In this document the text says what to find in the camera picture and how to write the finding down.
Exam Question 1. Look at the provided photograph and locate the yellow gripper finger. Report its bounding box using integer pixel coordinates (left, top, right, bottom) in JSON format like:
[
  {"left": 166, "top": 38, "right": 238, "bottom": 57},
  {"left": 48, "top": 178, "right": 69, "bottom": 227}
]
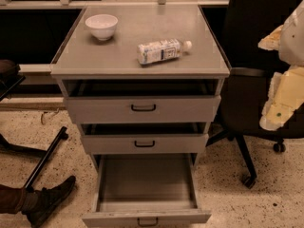
[
  {"left": 259, "top": 66, "right": 304, "bottom": 131},
  {"left": 257, "top": 26, "right": 283, "bottom": 50}
]

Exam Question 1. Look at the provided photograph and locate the clear plastic bottle white cap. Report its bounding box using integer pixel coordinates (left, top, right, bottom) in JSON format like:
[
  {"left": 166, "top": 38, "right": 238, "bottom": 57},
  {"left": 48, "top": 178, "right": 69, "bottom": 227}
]
[{"left": 137, "top": 38, "right": 192, "bottom": 65}]

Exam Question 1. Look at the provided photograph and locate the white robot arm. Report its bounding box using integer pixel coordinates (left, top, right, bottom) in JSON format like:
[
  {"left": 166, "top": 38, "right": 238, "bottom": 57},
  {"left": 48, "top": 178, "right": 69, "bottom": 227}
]
[{"left": 257, "top": 1, "right": 304, "bottom": 131}]

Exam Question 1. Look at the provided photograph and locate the grey drawer cabinet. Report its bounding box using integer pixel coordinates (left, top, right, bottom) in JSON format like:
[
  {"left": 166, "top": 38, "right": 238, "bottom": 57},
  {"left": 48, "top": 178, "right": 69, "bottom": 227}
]
[{"left": 52, "top": 5, "right": 229, "bottom": 228}]

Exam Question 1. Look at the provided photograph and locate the grey top drawer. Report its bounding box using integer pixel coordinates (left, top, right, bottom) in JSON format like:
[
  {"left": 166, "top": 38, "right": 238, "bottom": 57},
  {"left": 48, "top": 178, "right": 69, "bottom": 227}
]
[{"left": 65, "top": 80, "right": 220, "bottom": 124}]

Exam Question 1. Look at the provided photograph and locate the grey drawer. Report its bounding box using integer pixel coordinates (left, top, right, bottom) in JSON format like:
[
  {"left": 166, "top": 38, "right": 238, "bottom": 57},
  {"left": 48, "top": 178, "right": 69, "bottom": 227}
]
[
  {"left": 83, "top": 154, "right": 211, "bottom": 228},
  {"left": 65, "top": 80, "right": 220, "bottom": 124},
  {"left": 81, "top": 123, "right": 208, "bottom": 154}
]

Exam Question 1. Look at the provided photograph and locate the grey bottom drawer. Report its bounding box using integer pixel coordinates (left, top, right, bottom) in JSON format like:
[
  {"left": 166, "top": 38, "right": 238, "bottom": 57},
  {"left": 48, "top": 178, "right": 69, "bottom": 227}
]
[{"left": 83, "top": 154, "right": 211, "bottom": 228}]

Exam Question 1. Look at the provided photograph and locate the grey middle drawer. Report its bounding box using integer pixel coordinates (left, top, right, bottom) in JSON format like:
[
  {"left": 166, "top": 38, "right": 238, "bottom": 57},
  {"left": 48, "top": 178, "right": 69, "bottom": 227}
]
[{"left": 81, "top": 123, "right": 208, "bottom": 154}]

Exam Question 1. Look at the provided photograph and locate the black office chair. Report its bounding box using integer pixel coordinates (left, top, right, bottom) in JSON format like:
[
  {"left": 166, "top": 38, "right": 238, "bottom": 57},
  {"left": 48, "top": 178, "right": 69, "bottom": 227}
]
[{"left": 202, "top": 0, "right": 304, "bottom": 187}]

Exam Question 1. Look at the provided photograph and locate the white ceramic bowl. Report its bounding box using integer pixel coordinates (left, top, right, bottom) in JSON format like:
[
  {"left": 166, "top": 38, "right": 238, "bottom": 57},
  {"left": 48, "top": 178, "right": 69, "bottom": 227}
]
[{"left": 85, "top": 14, "right": 118, "bottom": 41}]

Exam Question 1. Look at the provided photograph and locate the black chair base left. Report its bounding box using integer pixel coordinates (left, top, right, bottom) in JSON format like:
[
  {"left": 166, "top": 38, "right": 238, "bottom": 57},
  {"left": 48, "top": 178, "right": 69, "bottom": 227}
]
[{"left": 0, "top": 126, "right": 68, "bottom": 190}]

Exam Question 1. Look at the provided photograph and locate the dark stool seat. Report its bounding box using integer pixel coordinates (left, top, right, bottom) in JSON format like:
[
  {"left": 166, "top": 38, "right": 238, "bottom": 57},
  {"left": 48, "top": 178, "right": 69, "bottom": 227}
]
[{"left": 0, "top": 59, "right": 26, "bottom": 101}]

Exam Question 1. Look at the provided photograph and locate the black shoe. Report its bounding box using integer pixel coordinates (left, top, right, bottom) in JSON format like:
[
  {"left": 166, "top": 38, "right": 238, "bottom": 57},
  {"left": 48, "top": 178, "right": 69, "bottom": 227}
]
[{"left": 22, "top": 176, "right": 76, "bottom": 228}]

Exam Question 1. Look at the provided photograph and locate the brown trouser leg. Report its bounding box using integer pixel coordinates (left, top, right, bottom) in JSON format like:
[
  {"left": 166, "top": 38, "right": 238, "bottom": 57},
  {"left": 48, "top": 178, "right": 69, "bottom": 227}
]
[{"left": 0, "top": 185, "right": 39, "bottom": 214}]

